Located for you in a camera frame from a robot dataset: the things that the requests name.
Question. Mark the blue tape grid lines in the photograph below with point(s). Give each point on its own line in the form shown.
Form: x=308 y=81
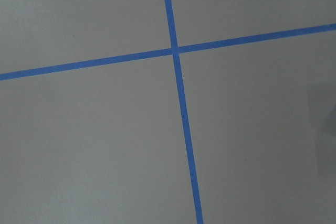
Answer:
x=175 y=51

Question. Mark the brown paper table cover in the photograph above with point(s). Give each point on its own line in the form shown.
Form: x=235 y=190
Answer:
x=105 y=144

